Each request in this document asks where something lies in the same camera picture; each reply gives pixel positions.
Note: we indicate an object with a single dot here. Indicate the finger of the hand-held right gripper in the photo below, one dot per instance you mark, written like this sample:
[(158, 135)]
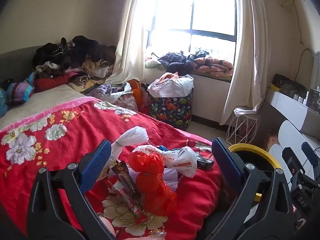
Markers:
[(308, 153), (291, 158)]

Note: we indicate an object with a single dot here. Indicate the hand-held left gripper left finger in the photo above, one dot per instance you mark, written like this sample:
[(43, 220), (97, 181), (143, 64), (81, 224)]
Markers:
[(96, 165)]

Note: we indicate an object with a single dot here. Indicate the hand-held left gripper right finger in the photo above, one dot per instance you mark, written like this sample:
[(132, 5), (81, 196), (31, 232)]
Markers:
[(227, 162)]

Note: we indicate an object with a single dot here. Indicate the black snack wrapper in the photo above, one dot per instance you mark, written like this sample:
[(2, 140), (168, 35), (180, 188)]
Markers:
[(203, 163)]

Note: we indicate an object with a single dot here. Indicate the yellow-rimmed black bin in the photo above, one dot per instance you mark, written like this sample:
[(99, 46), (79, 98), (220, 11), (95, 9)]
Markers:
[(250, 147)]

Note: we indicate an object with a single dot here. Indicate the brown snack wrapper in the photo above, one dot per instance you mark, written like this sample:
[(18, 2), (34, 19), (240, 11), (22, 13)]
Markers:
[(123, 173)]

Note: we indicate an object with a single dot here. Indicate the white plastic bag red print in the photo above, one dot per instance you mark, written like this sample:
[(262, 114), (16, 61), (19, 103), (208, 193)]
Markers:
[(185, 160)]

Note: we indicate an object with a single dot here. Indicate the red stick snack wrapper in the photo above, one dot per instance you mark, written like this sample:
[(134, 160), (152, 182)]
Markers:
[(130, 202)]

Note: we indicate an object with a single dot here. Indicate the lilac foam fruit net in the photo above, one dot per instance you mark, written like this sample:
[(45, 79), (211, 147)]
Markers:
[(172, 176)]

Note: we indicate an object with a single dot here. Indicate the blue plastic wrapper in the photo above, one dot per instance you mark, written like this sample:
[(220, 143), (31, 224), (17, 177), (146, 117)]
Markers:
[(162, 147)]

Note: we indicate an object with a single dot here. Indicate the person's left hand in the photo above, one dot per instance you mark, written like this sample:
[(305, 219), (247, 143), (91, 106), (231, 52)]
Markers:
[(108, 227)]

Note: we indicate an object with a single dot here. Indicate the white chair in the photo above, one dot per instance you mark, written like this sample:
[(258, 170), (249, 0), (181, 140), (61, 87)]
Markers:
[(290, 135)]

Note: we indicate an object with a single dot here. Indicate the orange-haired doll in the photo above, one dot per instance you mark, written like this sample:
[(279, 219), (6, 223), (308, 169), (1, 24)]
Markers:
[(272, 141)]

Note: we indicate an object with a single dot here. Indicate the red floral blanket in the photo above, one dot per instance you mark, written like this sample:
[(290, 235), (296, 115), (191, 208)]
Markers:
[(62, 142)]

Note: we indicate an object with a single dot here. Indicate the white desk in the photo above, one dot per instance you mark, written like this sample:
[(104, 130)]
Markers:
[(287, 107)]

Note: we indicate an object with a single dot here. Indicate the cosmetics organizer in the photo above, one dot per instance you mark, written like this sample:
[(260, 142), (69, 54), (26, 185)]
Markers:
[(313, 100)]

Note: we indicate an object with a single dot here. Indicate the white cloth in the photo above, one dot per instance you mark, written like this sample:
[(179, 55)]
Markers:
[(245, 111)]

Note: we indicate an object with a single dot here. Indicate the pink floral bag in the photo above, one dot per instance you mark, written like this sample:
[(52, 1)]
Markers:
[(126, 102)]

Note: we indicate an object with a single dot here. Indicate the dark bag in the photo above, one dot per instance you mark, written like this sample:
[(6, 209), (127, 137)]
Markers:
[(287, 85)]

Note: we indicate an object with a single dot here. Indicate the lilac cloth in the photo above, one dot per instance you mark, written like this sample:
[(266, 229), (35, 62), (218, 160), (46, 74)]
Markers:
[(105, 90)]

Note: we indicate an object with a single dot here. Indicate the dinosaur print laundry basket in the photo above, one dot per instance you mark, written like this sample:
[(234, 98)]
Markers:
[(172, 110)]

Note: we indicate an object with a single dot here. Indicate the beige bed sheet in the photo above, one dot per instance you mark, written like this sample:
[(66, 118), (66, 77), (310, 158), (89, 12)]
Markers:
[(37, 105)]

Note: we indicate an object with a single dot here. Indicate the arched mirror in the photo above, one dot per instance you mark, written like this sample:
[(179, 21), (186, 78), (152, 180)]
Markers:
[(317, 70)]

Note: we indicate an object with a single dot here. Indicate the orange bag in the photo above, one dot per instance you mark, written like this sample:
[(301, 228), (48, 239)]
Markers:
[(136, 90)]

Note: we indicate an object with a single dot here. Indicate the white plastic sack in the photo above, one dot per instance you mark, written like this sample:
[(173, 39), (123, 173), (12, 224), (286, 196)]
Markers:
[(175, 86)]

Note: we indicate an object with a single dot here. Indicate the red garment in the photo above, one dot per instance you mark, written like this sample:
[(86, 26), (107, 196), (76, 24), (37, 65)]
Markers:
[(50, 83)]

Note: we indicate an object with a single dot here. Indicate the orange patterned quilt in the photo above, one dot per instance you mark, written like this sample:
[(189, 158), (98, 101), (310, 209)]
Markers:
[(215, 66)]

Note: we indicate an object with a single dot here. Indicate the orange cloth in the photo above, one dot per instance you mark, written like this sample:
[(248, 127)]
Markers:
[(168, 75)]

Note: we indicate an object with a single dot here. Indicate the blue purple striped bag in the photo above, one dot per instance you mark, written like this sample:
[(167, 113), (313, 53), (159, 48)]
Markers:
[(20, 90)]

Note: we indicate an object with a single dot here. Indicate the cream curtain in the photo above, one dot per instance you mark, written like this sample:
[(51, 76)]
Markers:
[(250, 55), (130, 42)]

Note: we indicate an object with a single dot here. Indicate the dark jacket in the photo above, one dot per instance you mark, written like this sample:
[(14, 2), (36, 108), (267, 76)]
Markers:
[(175, 62)]

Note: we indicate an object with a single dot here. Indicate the pile of dark clothes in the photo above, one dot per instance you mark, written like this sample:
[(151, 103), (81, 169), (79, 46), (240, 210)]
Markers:
[(82, 50)]

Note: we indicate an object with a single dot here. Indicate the grey headboard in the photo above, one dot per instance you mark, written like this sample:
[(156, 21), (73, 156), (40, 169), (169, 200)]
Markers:
[(17, 62)]

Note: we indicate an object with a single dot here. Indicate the window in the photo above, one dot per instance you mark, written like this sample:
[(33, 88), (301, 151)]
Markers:
[(212, 10)]

